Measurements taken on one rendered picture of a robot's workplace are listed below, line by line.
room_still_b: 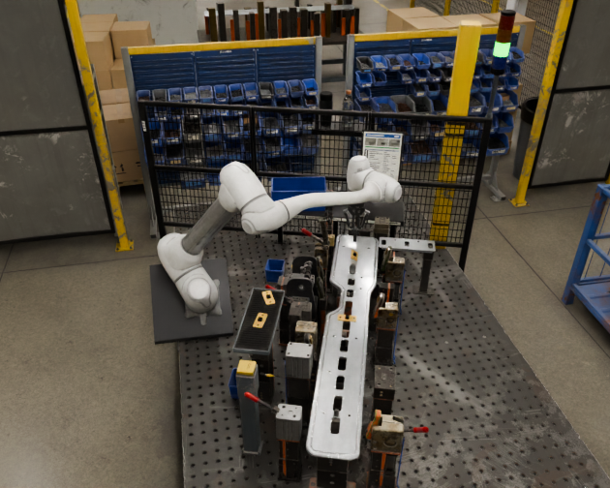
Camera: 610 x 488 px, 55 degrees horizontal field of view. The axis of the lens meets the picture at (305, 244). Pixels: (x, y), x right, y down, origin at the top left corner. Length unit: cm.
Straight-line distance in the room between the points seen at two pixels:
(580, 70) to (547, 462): 354
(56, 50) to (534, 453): 364
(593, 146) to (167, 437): 430
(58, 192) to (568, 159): 429
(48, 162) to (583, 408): 391
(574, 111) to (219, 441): 414
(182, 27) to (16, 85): 502
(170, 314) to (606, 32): 399
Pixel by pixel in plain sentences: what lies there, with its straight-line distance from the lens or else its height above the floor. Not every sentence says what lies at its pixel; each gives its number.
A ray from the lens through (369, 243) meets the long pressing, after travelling 308.
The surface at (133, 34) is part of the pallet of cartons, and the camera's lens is 705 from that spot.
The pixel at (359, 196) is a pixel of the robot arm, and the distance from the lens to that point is 253.
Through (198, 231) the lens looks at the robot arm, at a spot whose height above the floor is 131.
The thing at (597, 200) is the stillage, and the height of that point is 85.
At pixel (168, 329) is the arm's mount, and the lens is 299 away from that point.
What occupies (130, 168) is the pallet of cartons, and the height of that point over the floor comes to 26.
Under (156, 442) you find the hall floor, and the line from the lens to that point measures 351.
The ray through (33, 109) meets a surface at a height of 121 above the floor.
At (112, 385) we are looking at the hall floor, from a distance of 386.
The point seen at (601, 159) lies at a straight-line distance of 600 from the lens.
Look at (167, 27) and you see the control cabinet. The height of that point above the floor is 53.
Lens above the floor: 272
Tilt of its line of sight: 34 degrees down
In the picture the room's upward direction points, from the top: straight up
